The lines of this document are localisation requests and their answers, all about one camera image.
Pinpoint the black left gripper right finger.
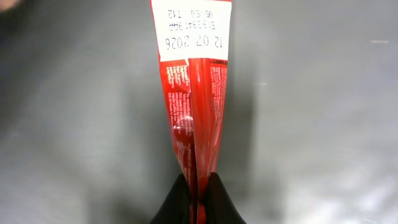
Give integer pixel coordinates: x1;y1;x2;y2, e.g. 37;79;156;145
204;172;246;224

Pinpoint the grey plastic shopping basket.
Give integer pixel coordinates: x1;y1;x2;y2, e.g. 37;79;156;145
1;1;397;223

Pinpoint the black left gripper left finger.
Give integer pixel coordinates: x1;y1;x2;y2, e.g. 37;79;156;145
149;174;191;224

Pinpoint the red snack packet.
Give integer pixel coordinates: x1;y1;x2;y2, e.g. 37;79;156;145
150;0;232;224

